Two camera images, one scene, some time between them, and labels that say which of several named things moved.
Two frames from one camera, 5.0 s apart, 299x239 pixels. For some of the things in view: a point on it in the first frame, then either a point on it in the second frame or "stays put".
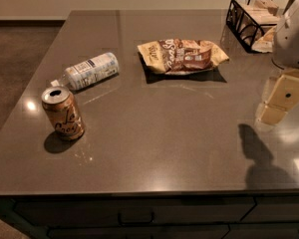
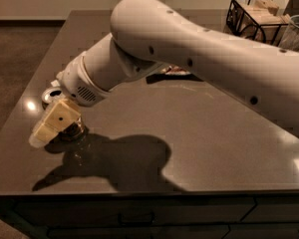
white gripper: x=293 y=40 -> x=77 y=83
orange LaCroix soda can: x=63 y=113 stays put
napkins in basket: x=266 y=13 stays put
